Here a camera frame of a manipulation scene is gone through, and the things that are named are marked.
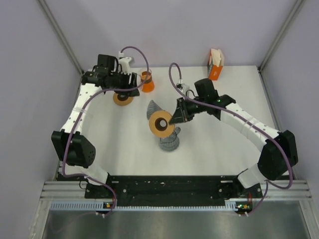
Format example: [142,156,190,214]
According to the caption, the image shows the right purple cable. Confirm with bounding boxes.
[169,62,292,217]

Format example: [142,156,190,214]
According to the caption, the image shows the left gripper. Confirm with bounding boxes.
[109,69,139,97]

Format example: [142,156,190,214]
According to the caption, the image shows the orange filter box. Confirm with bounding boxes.
[207,50,225,81]

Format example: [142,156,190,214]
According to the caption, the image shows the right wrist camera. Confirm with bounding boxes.
[176,79,190,96]

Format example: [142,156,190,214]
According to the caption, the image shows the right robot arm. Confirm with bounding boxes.
[169,79,298,197]

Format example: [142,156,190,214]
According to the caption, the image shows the paper coffee filters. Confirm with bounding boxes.
[210,48,222,67]

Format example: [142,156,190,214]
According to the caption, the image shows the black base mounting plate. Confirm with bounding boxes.
[85,175,262,207]

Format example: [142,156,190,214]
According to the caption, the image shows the wooden ring with hole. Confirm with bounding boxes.
[149,111,176,139]

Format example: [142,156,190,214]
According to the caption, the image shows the wooden ring left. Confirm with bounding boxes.
[113,92,134,107]

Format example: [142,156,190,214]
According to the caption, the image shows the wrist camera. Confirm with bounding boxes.
[176,79,190,96]
[118,51,134,74]

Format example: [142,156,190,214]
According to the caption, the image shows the orange glass beaker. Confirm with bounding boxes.
[139,68,155,93]

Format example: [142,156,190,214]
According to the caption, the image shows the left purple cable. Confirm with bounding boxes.
[61,46,153,219]

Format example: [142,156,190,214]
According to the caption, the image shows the left aluminium corner post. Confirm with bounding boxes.
[36,0,84,74]

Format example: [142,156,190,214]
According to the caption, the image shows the purple cable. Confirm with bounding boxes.
[169,62,292,217]
[61,46,153,219]

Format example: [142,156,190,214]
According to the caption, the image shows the grey glass server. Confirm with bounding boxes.
[159,127,181,152]

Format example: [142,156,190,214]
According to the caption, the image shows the slotted cable duct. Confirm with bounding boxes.
[50,201,251,212]

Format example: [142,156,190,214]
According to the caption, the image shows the right aluminium corner post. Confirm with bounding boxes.
[258,0,306,74]

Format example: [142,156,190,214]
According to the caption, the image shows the aluminium corner post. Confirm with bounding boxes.
[36,0,84,74]
[258,0,306,74]

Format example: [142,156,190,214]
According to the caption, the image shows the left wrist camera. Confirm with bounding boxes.
[118,51,134,74]

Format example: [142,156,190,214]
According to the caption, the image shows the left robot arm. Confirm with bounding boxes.
[51,53,140,198]

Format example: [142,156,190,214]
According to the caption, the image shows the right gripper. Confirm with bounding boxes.
[170,97,207,125]

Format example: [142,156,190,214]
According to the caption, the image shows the grey ribbed glass dripper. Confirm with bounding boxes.
[146,100,162,120]

